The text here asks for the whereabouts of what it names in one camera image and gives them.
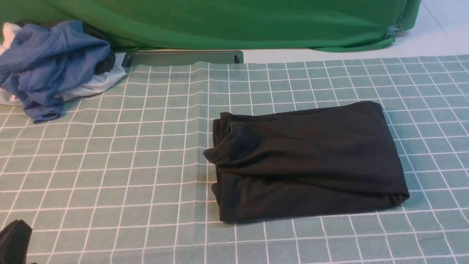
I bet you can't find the dark gray long-sleeved shirt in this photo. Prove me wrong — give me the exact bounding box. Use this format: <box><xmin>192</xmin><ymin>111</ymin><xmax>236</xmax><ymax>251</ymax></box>
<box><xmin>204</xmin><ymin>101</ymin><xmax>410</xmax><ymax>222</ymax></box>

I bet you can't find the black robot arm image left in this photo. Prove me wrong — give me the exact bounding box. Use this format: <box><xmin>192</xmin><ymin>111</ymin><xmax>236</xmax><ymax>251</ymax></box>
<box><xmin>0</xmin><ymin>220</ymin><xmax>33</xmax><ymax>264</ymax></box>

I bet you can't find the green backdrop cloth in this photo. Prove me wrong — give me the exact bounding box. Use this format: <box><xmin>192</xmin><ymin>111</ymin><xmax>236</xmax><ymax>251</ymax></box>
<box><xmin>0</xmin><ymin>0</ymin><xmax>421</xmax><ymax>52</ymax></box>

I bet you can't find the green checkered table cloth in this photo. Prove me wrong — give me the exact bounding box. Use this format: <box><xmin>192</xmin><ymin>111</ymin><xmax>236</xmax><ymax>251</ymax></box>
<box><xmin>0</xmin><ymin>55</ymin><xmax>469</xmax><ymax>264</ymax></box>

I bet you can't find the white crumpled garment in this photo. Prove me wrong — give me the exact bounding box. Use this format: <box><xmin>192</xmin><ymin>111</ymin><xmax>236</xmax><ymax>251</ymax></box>
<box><xmin>0</xmin><ymin>23</ymin><xmax>127</xmax><ymax>106</ymax></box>

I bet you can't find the metal binder clip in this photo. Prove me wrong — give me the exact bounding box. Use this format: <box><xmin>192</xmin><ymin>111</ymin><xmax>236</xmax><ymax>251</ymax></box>
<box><xmin>386</xmin><ymin>23</ymin><xmax>404</xmax><ymax>38</ymax></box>

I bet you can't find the blue crumpled garment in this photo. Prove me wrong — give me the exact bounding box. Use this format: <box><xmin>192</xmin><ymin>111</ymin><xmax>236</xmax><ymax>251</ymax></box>
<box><xmin>0</xmin><ymin>20</ymin><xmax>116</xmax><ymax>124</ymax></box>

